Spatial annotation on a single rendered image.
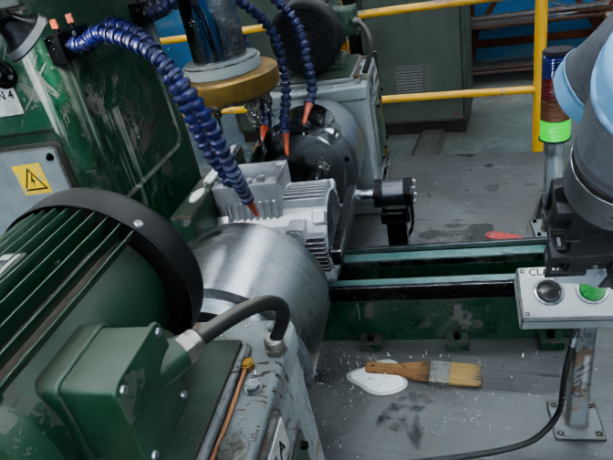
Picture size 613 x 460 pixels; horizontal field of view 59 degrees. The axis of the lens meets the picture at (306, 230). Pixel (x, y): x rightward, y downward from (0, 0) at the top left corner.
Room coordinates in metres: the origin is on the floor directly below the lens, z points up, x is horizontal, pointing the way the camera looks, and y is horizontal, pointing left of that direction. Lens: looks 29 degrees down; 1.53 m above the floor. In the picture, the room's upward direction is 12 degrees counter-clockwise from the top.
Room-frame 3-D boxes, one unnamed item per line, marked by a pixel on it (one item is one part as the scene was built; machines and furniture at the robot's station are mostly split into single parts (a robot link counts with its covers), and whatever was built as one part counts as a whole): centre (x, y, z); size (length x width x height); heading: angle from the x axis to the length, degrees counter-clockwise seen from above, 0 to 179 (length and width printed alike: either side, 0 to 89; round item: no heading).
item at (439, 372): (0.71, -0.15, 0.80); 0.21 x 0.05 x 0.01; 67
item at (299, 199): (0.93, 0.04, 1.01); 0.20 x 0.19 x 0.19; 74
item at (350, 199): (0.92, -0.08, 1.01); 0.26 x 0.04 x 0.03; 164
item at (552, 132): (1.06, -0.56, 1.05); 0.06 x 0.06 x 0.04
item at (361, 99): (1.50, -0.13, 0.99); 0.35 x 0.31 x 0.37; 164
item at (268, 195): (0.94, 0.08, 1.11); 0.12 x 0.11 x 0.07; 74
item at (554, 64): (1.06, -0.56, 1.19); 0.06 x 0.06 x 0.04
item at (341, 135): (1.24, -0.05, 1.04); 0.41 x 0.25 x 0.25; 164
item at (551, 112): (1.06, -0.56, 1.10); 0.06 x 0.06 x 0.04
